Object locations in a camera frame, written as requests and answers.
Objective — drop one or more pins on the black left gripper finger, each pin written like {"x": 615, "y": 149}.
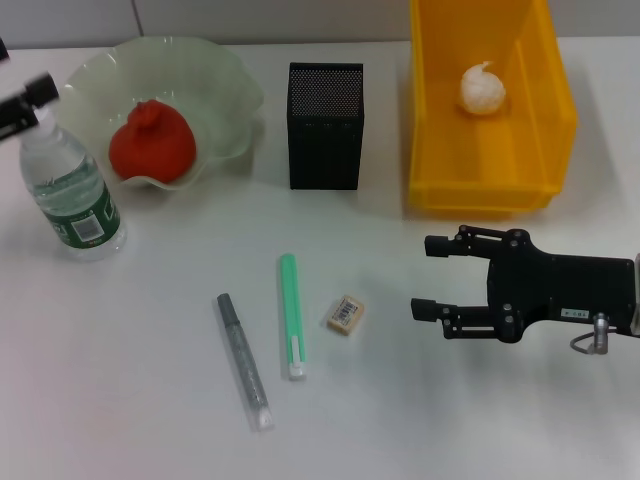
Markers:
{"x": 40, "y": 90}
{"x": 3, "y": 50}

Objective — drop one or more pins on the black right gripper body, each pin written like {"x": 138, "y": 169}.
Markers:
{"x": 560, "y": 290}

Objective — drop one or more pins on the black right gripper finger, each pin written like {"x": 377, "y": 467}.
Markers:
{"x": 457, "y": 320}
{"x": 457, "y": 245}

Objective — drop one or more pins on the clear green-label water bottle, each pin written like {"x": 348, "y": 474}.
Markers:
{"x": 75, "y": 200}

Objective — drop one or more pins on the red-orange knitted orange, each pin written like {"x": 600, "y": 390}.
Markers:
{"x": 155, "y": 145}

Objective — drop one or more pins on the white paper ball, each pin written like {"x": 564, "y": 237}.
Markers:
{"x": 481, "y": 92}

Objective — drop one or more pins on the green pen with white cap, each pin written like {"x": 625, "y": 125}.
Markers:
{"x": 291, "y": 310}

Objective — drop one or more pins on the beige eraser with barcode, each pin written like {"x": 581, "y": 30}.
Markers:
{"x": 345, "y": 316}

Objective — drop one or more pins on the pale green wavy glass plate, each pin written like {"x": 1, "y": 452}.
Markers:
{"x": 215, "y": 100}

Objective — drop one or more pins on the black mesh pen holder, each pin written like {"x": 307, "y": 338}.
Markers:
{"x": 325, "y": 125}

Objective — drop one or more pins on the grey marker pen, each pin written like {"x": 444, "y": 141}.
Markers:
{"x": 245, "y": 360}

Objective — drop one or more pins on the yellow plastic bin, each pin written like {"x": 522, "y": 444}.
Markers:
{"x": 450, "y": 165}

